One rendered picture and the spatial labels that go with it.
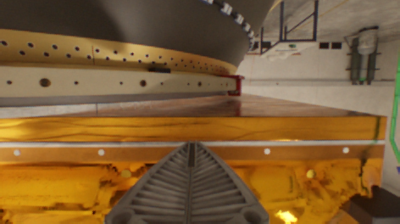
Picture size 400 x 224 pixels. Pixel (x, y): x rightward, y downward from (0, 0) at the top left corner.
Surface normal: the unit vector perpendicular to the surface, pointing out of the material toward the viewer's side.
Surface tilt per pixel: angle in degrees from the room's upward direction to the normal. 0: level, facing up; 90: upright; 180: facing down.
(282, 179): 126
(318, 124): 90
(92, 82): 90
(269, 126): 90
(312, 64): 90
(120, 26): 62
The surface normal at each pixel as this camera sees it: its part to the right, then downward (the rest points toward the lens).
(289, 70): 0.00, 0.09
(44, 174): 0.00, -0.57
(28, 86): 0.40, 0.08
